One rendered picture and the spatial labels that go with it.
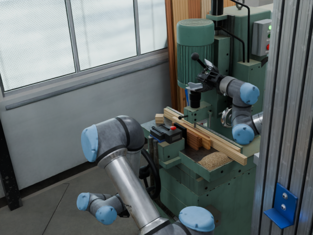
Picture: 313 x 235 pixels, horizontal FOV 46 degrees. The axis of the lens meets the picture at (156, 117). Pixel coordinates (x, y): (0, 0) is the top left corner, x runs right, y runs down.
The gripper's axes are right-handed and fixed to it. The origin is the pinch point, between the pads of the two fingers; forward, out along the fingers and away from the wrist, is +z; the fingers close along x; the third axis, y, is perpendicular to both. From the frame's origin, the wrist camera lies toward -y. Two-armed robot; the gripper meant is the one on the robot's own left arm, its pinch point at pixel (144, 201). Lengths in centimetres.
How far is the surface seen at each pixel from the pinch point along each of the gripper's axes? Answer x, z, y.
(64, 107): -142, 17, -4
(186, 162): 3.5, 13.5, -23.9
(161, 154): -4.3, 2.8, -23.4
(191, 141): -1.3, 16.2, -33.7
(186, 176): 3.3, 17.5, -16.8
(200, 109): -6, 18, -50
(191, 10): -139, 99, -118
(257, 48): 6, 26, -89
